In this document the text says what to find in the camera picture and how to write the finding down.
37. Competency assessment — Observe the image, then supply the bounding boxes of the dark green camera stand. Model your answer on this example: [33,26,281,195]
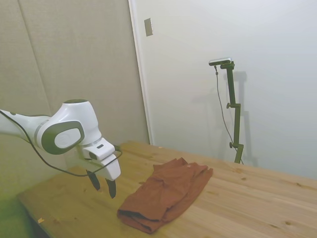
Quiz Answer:
[219,61,245,165]

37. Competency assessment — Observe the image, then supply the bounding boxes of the rust brown shorts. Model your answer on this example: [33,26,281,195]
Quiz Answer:
[116,157,214,235]

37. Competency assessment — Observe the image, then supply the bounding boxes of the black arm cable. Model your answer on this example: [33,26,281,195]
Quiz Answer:
[0,109,123,178]

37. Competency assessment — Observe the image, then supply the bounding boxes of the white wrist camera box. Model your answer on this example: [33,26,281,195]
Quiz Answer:
[82,139,116,169]

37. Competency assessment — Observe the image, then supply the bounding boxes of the silver exterior camera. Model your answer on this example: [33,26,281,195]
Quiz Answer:
[209,57,233,66]

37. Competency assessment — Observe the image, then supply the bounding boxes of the white door trim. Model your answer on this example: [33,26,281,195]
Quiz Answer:
[128,0,155,146]

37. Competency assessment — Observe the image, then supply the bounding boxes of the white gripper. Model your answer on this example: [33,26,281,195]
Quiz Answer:
[85,153,122,199]

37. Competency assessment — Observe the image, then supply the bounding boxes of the grey wall switch plate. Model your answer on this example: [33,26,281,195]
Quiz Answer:
[144,17,154,37]

